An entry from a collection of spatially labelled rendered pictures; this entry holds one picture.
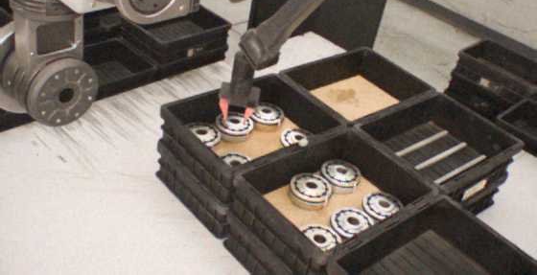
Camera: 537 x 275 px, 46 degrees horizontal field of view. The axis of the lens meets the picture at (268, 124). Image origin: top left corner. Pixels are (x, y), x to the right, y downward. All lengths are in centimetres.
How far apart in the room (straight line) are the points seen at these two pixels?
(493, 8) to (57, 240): 391
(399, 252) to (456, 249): 15
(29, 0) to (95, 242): 64
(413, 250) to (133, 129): 88
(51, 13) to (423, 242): 95
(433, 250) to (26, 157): 107
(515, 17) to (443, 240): 342
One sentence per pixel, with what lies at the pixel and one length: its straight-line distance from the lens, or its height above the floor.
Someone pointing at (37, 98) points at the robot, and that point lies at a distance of 120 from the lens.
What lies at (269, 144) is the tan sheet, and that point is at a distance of 168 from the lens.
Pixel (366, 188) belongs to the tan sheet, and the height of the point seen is 83.
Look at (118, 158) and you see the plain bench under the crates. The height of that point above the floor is 70.
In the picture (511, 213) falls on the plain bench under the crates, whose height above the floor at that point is 70.
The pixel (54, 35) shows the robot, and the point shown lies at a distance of 122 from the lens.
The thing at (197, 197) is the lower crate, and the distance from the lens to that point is 158.
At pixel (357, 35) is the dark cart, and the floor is 39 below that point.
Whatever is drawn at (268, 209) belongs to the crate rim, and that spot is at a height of 93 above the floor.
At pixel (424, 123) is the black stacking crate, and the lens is 196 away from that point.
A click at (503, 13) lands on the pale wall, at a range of 487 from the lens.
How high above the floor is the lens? 181
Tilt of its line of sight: 34 degrees down
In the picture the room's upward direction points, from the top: 12 degrees clockwise
